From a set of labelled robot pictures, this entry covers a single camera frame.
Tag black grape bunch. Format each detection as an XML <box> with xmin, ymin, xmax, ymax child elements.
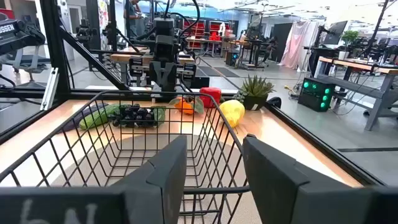
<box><xmin>108</xmin><ymin>104</ymin><xmax>167</xmax><ymax>128</ymax></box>

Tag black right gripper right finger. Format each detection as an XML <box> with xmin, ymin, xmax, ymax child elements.
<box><xmin>242</xmin><ymin>134</ymin><xmax>398</xmax><ymax>224</ymax></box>

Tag black floor mat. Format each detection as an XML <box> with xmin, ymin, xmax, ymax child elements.
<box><xmin>198</xmin><ymin>65</ymin><xmax>240</xmax><ymax>78</ymax></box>

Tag orange tangerine cluster with leaves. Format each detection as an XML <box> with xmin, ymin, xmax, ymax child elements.
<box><xmin>169</xmin><ymin>95</ymin><xmax>205</xmax><ymax>115</ymax></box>

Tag silver metal bracket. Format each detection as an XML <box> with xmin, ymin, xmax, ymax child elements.
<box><xmin>40</xmin><ymin>67</ymin><xmax>59</xmax><ymax>111</ymax></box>

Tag small potted succulent plant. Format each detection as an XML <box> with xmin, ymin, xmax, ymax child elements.
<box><xmin>233</xmin><ymin>74</ymin><xmax>277</xmax><ymax>111</ymax></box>

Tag green plant in white pot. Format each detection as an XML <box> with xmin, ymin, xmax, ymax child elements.
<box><xmin>338</xmin><ymin>30</ymin><xmax>361</xmax><ymax>60</ymax></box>

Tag black aluminium table frame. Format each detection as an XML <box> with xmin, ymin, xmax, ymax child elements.
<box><xmin>0</xmin><ymin>0</ymin><xmax>386</xmax><ymax>187</ymax></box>

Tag black box with green lights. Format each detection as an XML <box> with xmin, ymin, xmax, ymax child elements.
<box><xmin>297</xmin><ymin>77</ymin><xmax>336</xmax><ymax>113</ymax></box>

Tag round grey mat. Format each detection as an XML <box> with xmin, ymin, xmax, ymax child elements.
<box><xmin>51</xmin><ymin>133</ymin><xmax>265</xmax><ymax>224</ymax></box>

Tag wooden workbench with grey legs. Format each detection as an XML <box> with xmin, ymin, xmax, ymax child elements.
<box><xmin>313</xmin><ymin>56</ymin><xmax>398</xmax><ymax>131</ymax></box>

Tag green cucumber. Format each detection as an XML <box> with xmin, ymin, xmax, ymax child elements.
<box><xmin>79</xmin><ymin>103</ymin><xmax>130</xmax><ymax>131</ymax></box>

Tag black wire basket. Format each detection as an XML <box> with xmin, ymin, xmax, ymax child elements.
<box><xmin>0</xmin><ymin>90</ymin><xmax>251</xmax><ymax>224</ymax></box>

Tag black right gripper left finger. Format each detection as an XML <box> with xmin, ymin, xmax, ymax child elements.
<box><xmin>0</xmin><ymin>134</ymin><xmax>188</xmax><ymax>224</ymax></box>

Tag black monitor on stand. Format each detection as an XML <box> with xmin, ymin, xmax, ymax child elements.
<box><xmin>323</xmin><ymin>21</ymin><xmax>348</xmax><ymax>46</ymax></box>

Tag yellow pear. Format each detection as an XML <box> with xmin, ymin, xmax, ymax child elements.
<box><xmin>219</xmin><ymin>99</ymin><xmax>246</xmax><ymax>128</ymax></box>

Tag red bell pepper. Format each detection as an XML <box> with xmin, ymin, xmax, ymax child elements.
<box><xmin>199</xmin><ymin>86</ymin><xmax>222</xmax><ymax>108</ymax></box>

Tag person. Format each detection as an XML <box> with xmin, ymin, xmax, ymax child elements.
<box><xmin>123</xmin><ymin>0</ymin><xmax>142</xmax><ymax>38</ymax></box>
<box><xmin>262</xmin><ymin>36</ymin><xmax>279</xmax><ymax>63</ymax></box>

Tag black cabinet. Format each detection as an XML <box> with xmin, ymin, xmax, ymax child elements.
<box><xmin>272</xmin><ymin>22</ymin><xmax>294</xmax><ymax>63</ymax></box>

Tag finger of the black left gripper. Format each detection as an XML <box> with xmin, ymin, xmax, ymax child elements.
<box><xmin>166</xmin><ymin>60</ymin><xmax>178</xmax><ymax>93</ymax></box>
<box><xmin>148</xmin><ymin>60</ymin><xmax>162</xmax><ymax>93</ymax></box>

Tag pink hanging cloth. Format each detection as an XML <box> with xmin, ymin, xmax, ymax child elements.
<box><xmin>278</xmin><ymin>20</ymin><xmax>320</xmax><ymax>71</ymax></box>

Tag red storage shelves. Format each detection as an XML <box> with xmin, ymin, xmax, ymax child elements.
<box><xmin>183</xmin><ymin>19</ymin><xmax>233</xmax><ymax>50</ymax></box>

